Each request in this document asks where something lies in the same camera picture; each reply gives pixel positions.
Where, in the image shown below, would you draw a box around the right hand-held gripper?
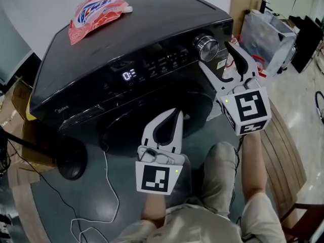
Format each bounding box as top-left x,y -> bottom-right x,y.
198,41 -> 272,136

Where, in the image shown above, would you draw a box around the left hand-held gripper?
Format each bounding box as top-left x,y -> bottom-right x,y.
135,108 -> 185,195

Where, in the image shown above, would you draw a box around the silver metal control knob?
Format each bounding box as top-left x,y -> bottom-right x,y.
192,33 -> 220,62

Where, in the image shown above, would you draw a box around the black washing machine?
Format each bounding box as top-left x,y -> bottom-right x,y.
29,0 -> 234,159

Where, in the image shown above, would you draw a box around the person's left forearm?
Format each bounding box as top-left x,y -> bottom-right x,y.
141,193 -> 167,229

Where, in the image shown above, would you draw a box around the person's right forearm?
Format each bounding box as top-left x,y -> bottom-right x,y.
240,132 -> 269,207

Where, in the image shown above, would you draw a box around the clear plastic storage bin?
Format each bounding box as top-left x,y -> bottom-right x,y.
239,9 -> 297,77

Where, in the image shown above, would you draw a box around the silver suitcase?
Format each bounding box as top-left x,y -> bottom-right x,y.
278,46 -> 297,73

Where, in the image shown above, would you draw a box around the upright cardboard sheet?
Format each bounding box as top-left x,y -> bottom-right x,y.
229,0 -> 267,36

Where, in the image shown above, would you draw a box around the person's grey trousers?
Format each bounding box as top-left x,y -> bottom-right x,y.
174,142 -> 240,217

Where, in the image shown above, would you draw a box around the black cabinet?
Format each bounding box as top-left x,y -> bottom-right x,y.
290,15 -> 324,73

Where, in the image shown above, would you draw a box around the black hoop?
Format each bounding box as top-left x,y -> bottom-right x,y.
315,91 -> 324,124

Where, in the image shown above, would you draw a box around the black standing fan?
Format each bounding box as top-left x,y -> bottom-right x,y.
0,125 -> 88,181

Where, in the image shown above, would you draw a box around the person's white shirt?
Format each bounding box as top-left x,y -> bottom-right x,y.
111,193 -> 287,243

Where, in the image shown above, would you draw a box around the wooden slatted platform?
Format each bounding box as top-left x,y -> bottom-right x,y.
259,99 -> 307,222

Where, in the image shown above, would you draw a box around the pink detergent pouch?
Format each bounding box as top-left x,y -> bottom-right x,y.
68,0 -> 134,46

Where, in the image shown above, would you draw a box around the brown cardboard boxes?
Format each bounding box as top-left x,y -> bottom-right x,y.
0,77 -> 58,173

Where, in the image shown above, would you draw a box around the brown wooden stool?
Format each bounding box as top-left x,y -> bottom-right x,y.
279,202 -> 324,243

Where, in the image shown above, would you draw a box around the teal glass panel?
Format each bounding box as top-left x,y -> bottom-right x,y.
0,9 -> 33,86

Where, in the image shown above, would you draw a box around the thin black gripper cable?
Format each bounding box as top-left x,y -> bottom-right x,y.
227,135 -> 245,225

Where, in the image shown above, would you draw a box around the white cable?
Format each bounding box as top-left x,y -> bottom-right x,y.
70,149 -> 120,243

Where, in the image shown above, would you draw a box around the black floor cable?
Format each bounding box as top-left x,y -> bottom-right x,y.
7,138 -> 88,243

